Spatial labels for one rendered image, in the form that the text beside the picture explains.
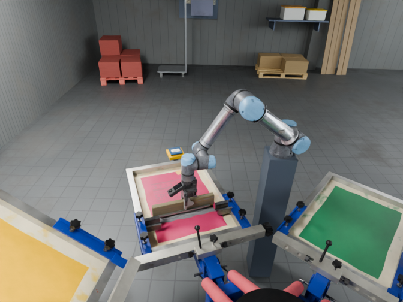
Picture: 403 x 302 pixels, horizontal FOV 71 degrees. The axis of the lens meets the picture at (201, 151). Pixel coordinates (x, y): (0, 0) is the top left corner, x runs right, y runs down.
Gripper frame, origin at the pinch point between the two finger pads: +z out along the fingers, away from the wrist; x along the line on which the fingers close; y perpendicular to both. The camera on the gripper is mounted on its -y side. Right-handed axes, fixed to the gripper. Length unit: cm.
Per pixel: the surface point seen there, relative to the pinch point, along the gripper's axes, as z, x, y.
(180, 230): 5.1, -13.8, -5.9
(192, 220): 4.8, -8.1, 3.4
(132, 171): 2, 47, -24
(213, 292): -14, -65, -7
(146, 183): 5.1, 35.3, -16.2
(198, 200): -3.6, -1.5, 9.1
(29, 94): 59, 400, -150
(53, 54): 18, 502, -114
